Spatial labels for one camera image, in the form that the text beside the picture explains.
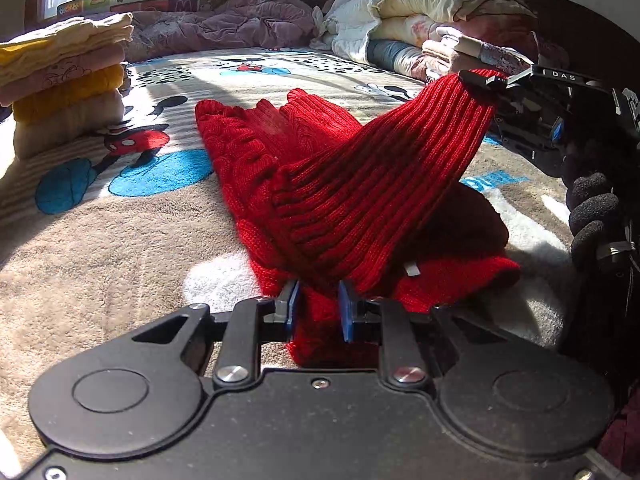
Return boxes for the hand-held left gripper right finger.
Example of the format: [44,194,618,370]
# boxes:
[337,280,508,391]

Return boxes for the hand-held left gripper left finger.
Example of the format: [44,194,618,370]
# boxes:
[131,280,302,390]

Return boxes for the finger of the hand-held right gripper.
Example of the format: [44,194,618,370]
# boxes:
[459,67,535,93]

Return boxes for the red knit sweater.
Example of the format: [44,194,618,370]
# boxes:
[194,67,522,367]

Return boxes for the stack of folded pastel clothes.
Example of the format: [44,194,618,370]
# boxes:
[0,12,135,86]

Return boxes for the person's right hand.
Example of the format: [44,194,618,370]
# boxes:
[561,154,628,272]

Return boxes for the pale folded cloths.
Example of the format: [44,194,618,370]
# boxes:
[422,25,533,83]

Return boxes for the white quilt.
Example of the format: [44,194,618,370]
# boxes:
[310,0,401,53]

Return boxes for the cartoon mouse printed blanket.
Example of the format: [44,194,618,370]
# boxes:
[0,47,586,466]

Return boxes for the purple quilt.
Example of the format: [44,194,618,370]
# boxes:
[122,0,331,63]

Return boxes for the cream fluffy folded garment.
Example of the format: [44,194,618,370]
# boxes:
[12,91,126,161]

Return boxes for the person's dark red clothing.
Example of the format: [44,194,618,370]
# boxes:
[597,395,640,468]

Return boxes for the mustard yellow folded sweater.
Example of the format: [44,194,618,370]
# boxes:
[12,64,126,123]

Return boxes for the pink printed folded garment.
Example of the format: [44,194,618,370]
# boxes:
[0,42,126,106]

